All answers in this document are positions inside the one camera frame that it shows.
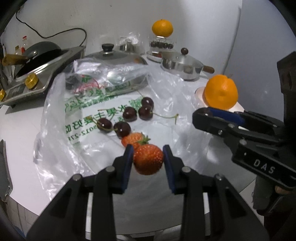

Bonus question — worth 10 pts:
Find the white round plate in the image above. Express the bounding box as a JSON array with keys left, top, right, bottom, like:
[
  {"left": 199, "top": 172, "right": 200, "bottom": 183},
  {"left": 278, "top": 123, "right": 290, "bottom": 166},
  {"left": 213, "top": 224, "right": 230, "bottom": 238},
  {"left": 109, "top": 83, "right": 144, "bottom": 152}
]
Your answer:
[{"left": 195, "top": 87, "right": 244, "bottom": 113}]

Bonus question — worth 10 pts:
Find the large steel pot lid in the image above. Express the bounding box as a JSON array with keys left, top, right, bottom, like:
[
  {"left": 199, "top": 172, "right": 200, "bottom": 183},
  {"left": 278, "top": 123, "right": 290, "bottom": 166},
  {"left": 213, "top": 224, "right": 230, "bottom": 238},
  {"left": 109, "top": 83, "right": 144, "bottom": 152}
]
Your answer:
[{"left": 64, "top": 44, "right": 147, "bottom": 93}]

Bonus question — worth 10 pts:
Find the red strawberry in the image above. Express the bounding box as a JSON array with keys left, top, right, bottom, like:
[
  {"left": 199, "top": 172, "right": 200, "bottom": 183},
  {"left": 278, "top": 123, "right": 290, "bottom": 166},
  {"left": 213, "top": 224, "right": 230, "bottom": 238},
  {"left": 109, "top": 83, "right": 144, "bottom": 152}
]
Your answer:
[
  {"left": 121, "top": 132, "right": 151, "bottom": 150},
  {"left": 133, "top": 144, "right": 164, "bottom": 175}
]

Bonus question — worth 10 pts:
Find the dark cherry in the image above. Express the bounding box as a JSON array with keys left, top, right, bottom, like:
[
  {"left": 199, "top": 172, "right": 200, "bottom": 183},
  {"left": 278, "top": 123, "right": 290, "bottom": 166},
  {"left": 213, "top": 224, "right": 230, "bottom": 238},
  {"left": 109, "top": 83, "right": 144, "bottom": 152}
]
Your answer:
[
  {"left": 114, "top": 121, "right": 131, "bottom": 138},
  {"left": 137, "top": 90, "right": 154, "bottom": 109},
  {"left": 138, "top": 105, "right": 179, "bottom": 123},
  {"left": 98, "top": 106, "right": 138, "bottom": 123},
  {"left": 92, "top": 118, "right": 113, "bottom": 133}
]

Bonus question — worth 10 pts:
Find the small steel saucepan with lid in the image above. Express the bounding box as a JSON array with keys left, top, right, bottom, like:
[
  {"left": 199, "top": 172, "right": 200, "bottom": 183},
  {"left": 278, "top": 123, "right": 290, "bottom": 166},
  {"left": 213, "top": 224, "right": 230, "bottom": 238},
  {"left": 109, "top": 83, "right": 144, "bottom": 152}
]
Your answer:
[{"left": 161, "top": 48, "right": 215, "bottom": 81}]

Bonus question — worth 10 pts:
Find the silver induction cooker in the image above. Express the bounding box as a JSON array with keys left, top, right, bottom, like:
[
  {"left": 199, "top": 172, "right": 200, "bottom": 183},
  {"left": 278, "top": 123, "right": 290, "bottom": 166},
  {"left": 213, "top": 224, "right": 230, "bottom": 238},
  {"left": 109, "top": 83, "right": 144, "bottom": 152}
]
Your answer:
[{"left": 1, "top": 45, "right": 86, "bottom": 106}]

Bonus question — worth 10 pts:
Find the orange on glass jar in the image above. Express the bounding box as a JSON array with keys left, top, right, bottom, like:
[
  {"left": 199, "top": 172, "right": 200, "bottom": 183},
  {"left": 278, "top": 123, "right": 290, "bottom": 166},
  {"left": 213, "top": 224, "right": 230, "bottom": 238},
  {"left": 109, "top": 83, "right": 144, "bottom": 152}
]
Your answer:
[{"left": 152, "top": 19, "right": 174, "bottom": 38}]

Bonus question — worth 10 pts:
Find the glass jar with cherries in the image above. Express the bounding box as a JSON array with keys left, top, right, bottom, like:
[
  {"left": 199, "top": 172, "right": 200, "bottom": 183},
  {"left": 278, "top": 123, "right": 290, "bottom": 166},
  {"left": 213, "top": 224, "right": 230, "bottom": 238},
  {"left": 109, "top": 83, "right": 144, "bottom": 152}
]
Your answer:
[{"left": 147, "top": 35, "right": 176, "bottom": 63}]

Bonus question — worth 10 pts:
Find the large orange on plate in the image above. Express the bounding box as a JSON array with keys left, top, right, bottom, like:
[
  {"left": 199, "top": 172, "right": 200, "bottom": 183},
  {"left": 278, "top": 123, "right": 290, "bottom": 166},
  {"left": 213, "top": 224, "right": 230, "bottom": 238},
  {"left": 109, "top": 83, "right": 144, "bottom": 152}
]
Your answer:
[{"left": 205, "top": 74, "right": 238, "bottom": 99}]

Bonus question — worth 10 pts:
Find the red strawberry on bag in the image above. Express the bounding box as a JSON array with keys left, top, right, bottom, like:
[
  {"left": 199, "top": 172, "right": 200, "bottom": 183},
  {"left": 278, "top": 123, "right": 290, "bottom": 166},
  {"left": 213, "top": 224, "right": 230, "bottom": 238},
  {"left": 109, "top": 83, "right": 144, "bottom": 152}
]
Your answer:
[{"left": 121, "top": 132, "right": 151, "bottom": 150}]

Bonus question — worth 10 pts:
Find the steel cup in plastic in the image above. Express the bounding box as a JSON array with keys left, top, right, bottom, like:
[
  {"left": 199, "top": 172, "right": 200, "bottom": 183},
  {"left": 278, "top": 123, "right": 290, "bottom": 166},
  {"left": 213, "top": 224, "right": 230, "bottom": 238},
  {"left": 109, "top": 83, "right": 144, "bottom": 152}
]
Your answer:
[{"left": 116, "top": 32, "right": 145, "bottom": 55}]

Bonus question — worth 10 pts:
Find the red capped sauce bottle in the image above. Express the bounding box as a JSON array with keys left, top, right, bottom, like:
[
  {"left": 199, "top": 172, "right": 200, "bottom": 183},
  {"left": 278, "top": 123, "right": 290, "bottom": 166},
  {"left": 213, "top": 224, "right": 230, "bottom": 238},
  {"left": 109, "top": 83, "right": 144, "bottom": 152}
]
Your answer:
[{"left": 21, "top": 36, "right": 28, "bottom": 54}]

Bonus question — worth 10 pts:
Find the black power cable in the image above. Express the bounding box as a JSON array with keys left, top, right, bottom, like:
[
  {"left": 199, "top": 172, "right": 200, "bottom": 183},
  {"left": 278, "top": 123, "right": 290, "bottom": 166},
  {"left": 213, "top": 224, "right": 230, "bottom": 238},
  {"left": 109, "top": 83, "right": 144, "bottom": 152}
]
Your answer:
[{"left": 14, "top": 11, "right": 87, "bottom": 47}]

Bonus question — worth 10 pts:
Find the clear printed plastic bag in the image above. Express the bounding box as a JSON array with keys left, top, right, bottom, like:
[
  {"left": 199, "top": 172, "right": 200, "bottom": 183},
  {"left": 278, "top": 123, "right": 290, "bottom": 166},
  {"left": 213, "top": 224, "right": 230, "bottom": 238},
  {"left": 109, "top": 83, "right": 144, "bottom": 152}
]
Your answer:
[{"left": 33, "top": 56, "right": 213, "bottom": 201}]

